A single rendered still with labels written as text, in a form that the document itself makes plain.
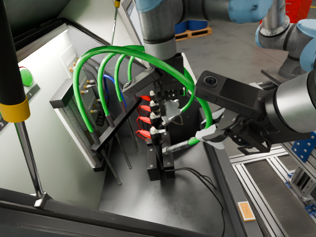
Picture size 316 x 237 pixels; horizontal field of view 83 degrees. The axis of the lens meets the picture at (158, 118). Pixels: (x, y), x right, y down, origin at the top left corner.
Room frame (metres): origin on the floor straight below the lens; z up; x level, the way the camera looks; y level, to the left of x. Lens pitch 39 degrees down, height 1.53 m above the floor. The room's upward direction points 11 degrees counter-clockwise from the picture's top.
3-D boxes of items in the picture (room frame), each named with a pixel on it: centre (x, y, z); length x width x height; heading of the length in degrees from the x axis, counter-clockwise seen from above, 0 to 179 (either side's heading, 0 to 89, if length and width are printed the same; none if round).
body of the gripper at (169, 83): (0.44, -0.05, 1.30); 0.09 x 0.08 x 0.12; 85
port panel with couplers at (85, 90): (0.71, 0.27, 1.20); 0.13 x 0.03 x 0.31; 175
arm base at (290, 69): (0.74, -0.71, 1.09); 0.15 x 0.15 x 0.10
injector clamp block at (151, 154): (0.57, 0.01, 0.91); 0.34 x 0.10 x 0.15; 175
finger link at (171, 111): (0.42, -0.04, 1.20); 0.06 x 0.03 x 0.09; 85
